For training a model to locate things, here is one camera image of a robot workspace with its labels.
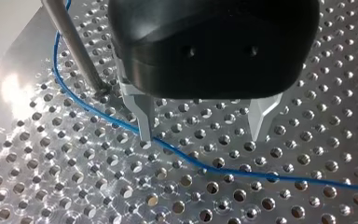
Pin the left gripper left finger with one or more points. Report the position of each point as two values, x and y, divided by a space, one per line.
143 115

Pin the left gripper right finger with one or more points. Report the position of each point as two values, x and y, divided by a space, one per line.
260 115

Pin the metal post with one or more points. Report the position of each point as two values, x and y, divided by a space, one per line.
74 46

